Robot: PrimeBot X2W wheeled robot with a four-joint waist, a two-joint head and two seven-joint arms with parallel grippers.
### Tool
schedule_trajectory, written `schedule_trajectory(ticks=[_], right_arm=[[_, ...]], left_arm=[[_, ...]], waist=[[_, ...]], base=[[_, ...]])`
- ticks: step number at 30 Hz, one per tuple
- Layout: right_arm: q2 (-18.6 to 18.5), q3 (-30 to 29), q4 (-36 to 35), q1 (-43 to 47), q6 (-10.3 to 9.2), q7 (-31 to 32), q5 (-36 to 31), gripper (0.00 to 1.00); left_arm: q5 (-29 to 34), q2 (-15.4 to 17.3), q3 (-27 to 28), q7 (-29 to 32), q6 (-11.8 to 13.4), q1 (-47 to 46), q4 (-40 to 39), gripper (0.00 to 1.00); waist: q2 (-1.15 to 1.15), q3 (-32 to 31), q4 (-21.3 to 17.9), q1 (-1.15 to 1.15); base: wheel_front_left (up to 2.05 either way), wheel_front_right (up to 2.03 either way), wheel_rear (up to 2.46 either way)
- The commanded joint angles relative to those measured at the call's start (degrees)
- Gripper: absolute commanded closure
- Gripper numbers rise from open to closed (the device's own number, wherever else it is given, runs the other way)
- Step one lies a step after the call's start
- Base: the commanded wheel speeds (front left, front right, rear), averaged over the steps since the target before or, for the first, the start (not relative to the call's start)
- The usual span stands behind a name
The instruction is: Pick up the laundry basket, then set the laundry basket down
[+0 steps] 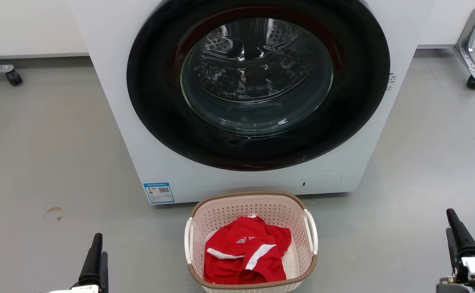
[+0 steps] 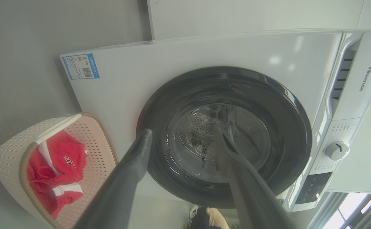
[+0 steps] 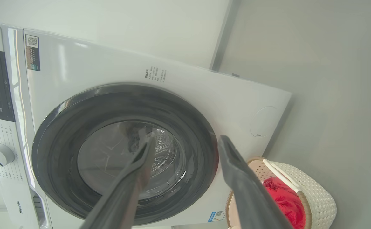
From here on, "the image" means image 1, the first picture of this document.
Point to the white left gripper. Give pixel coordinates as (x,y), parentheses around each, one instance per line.
(86,289)

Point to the cream perforated laundry basket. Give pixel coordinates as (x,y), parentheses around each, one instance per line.
(237,209)

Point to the blue energy label sticker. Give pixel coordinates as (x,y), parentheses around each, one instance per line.
(158,193)

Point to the red shirt with white stripes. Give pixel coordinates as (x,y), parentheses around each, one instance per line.
(237,260)

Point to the round filter cover flap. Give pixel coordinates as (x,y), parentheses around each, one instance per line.
(322,182)

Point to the black caster wheel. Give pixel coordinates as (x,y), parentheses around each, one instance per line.
(14,77)
(474,82)

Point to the small printed text sticker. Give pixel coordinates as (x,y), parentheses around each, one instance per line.
(391,80)

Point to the white washing machine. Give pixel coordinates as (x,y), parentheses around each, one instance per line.
(111,81)

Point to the black round washer door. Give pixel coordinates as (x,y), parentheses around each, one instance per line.
(156,81)

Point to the white partition panel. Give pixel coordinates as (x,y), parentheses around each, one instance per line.
(441,20)
(25,24)

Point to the steel washer drum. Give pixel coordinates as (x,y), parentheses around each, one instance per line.
(257,53)

